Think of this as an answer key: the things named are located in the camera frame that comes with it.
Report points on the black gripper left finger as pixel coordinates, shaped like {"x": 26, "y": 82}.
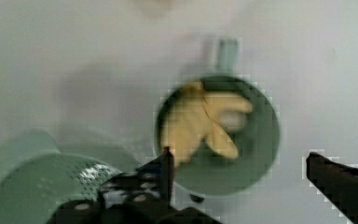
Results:
{"x": 141, "y": 197}

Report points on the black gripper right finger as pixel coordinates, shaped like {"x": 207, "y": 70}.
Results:
{"x": 337, "y": 182}

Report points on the peeled yellow toy banana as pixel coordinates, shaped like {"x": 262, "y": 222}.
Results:
{"x": 195, "y": 117}

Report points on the pale green mug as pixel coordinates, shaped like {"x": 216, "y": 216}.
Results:
{"x": 257, "y": 135}

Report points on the pale green colander bowl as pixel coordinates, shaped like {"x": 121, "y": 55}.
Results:
{"x": 38, "y": 174}

